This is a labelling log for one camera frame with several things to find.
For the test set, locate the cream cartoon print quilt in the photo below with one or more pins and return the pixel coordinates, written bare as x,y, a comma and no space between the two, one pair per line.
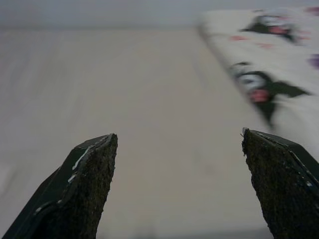
274,54

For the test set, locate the beige sheeted bed mattress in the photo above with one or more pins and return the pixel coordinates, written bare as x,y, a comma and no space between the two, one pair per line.
149,99

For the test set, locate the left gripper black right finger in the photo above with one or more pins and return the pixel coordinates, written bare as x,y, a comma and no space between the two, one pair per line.
284,186

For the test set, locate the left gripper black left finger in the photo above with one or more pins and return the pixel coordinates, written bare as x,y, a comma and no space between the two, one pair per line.
74,189

